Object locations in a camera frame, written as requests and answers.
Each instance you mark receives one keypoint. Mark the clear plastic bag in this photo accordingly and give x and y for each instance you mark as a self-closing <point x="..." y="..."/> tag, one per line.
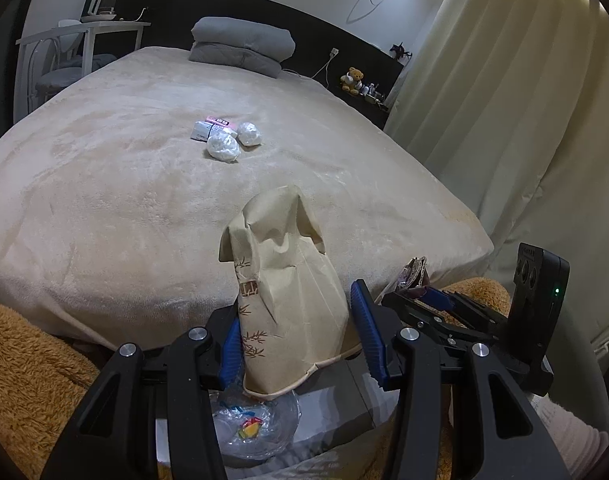
<point x="279" y="435"/>

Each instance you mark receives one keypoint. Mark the white kettle tray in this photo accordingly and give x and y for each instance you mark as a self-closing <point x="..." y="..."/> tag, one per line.
<point x="98" y="18"/>

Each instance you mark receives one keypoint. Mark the white plastic wad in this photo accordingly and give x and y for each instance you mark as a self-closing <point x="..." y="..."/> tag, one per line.
<point x="223" y="147"/>

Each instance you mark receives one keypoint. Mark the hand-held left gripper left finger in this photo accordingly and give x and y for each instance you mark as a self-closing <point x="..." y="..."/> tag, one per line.
<point x="233" y="355"/>

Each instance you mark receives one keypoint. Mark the white electric kettle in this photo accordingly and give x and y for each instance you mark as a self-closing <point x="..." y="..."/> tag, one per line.
<point x="103" y="4"/>

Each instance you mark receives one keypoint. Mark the pink white small box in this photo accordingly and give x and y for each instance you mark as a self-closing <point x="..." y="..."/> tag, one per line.
<point x="209" y="127"/>

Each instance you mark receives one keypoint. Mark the group of small toiletry bottles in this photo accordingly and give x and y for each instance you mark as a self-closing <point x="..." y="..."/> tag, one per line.
<point x="374" y="94"/>

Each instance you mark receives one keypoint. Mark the white table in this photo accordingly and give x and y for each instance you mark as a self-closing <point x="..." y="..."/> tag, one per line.
<point x="99" y="28"/>

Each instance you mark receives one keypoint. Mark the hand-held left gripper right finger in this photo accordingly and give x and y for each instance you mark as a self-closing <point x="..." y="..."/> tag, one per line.
<point x="372" y="340"/>

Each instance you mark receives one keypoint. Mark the person's right forearm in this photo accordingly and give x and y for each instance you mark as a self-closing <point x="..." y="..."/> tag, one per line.
<point x="569" y="435"/>

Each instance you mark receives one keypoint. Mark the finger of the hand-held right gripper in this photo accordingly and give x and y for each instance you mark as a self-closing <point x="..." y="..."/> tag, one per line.
<point x="409" y="310"/>
<point x="437" y="297"/>

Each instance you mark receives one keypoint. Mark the black plant ornament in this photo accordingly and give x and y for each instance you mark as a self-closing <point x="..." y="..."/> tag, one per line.
<point x="400" y="52"/>

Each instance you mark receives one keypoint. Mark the person's left fluffy brown leg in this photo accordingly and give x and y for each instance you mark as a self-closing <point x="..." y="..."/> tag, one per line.
<point x="29" y="395"/>

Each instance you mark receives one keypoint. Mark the brown paper bag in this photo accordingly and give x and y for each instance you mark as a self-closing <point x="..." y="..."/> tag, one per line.
<point x="289" y="300"/>

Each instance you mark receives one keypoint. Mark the black headboard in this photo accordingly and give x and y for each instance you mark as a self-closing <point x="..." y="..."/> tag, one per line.
<point x="309" y="25"/>

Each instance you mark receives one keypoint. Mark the white tissue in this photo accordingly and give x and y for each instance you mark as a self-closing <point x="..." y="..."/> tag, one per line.
<point x="249" y="134"/>

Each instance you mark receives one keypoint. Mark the cream curtain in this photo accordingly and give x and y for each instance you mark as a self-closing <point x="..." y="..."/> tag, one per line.
<point x="509" y="110"/>

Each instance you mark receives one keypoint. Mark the brown teddy bear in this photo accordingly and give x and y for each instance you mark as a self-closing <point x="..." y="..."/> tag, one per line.
<point x="352" y="80"/>

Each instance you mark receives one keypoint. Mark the folded grey duvet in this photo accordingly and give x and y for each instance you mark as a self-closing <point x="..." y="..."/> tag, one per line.
<point x="244" y="42"/>

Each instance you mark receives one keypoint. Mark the beige plush bed blanket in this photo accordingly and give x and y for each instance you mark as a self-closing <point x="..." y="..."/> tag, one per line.
<point x="134" y="200"/>

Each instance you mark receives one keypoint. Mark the clear chair with grey cushion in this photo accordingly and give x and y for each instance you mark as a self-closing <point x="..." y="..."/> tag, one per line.
<point x="59" y="75"/>

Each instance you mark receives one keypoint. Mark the person's fluffy brown leg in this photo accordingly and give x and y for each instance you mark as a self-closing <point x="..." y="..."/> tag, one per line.
<point x="477" y="292"/>
<point x="29" y="395"/>

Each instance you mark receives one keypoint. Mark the person's right fluffy brown leg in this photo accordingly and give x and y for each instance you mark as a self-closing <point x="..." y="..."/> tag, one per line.
<point x="477" y="292"/>

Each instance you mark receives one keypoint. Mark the grey chair cushion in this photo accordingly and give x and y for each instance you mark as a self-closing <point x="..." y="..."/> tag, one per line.
<point x="100" y="59"/>

